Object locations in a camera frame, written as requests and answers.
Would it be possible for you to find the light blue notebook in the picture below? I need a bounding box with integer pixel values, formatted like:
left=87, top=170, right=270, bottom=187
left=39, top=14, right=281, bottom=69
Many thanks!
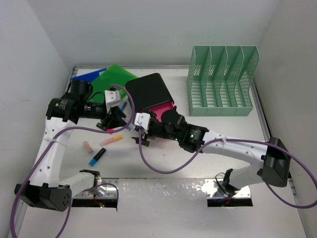
left=118, top=97, right=129, bottom=111

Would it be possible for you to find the orange highlighter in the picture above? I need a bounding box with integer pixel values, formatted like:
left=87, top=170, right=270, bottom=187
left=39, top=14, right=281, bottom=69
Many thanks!
left=100, top=135, right=123, bottom=147

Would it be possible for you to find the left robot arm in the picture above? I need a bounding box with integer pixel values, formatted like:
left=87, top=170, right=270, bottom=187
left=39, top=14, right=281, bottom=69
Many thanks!
left=12, top=81, right=131, bottom=212

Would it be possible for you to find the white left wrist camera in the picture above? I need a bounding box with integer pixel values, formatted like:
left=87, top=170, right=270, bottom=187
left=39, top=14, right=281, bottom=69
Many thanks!
left=105, top=90, right=122, bottom=109

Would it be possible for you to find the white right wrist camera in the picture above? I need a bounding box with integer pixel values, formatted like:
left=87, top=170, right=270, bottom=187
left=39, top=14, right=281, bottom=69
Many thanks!
left=133, top=113, right=151, bottom=133

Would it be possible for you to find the green file rack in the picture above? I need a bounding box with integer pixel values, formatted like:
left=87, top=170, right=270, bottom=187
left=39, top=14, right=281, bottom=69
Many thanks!
left=187, top=46, right=260, bottom=117

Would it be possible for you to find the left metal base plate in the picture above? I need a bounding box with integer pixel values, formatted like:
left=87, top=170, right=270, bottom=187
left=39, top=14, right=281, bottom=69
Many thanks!
left=74, top=178, right=119, bottom=199

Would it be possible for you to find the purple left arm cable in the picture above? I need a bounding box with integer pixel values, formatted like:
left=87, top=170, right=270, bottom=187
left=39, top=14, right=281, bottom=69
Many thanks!
left=9, top=84, right=136, bottom=238

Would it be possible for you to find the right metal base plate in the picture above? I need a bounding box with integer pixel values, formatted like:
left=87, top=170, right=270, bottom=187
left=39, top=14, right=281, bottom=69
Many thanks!
left=204, top=178, right=251, bottom=199

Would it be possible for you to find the black drawer cabinet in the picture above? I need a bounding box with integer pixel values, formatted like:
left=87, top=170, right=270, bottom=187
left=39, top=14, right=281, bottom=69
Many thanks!
left=125, top=73, right=174, bottom=112

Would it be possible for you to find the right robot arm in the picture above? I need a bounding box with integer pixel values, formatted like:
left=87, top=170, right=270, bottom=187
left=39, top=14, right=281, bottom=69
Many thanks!
left=134, top=109, right=291, bottom=195

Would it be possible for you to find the green plastic folder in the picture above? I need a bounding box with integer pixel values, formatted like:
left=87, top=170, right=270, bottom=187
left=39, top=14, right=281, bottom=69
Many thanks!
left=90, top=64, right=138, bottom=103

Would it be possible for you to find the blue highlighter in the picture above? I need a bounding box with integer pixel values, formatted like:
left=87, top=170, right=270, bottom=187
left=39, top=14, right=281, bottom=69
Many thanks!
left=89, top=148, right=106, bottom=167

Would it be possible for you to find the pink top drawer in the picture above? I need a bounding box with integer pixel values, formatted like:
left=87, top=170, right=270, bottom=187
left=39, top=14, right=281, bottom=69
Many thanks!
left=149, top=102, right=174, bottom=122

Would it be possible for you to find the white front cover board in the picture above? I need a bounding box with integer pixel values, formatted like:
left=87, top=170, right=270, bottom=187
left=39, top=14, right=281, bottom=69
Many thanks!
left=19, top=178, right=306, bottom=238

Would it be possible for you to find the metal base plate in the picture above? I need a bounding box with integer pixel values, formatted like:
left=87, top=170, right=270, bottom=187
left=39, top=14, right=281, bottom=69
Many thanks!
left=204, top=178, right=251, bottom=199
left=74, top=178, right=119, bottom=199

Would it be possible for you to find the blue plastic folder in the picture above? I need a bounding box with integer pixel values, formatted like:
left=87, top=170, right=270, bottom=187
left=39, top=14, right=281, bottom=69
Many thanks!
left=70, top=68, right=106, bottom=83

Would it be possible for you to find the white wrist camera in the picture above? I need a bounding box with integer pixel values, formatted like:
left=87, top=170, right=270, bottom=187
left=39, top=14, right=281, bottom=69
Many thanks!
left=133, top=113, right=151, bottom=133
left=105, top=90, right=122, bottom=109

